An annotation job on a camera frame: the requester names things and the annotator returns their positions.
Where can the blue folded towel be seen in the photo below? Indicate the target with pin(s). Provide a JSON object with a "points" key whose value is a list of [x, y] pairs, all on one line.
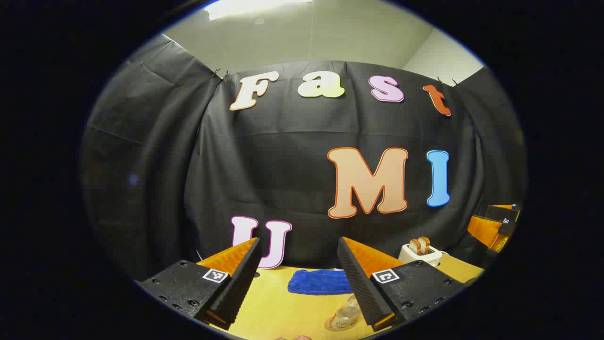
{"points": [[316, 282]]}

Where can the clear glass water bottle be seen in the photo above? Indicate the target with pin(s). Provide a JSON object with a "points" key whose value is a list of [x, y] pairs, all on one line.
{"points": [[347, 311]]}

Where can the black backdrop cloth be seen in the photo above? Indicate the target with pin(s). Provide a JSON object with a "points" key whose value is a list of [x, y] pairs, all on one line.
{"points": [[264, 165]]}

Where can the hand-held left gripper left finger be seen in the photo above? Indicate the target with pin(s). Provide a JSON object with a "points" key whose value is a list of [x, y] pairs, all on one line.
{"points": [[243, 278]]}

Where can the white toaster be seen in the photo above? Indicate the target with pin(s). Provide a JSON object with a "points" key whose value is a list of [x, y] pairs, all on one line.
{"points": [[420, 259]]}

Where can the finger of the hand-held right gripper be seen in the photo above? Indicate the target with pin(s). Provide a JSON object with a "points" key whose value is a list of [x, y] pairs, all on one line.
{"points": [[488, 231], [502, 212]]}

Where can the toasted bread slice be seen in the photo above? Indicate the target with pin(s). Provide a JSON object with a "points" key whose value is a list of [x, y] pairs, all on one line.
{"points": [[424, 244], [414, 246]]}

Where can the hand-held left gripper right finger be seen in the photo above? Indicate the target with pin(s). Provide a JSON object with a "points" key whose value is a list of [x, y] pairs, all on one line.
{"points": [[356, 283]]}

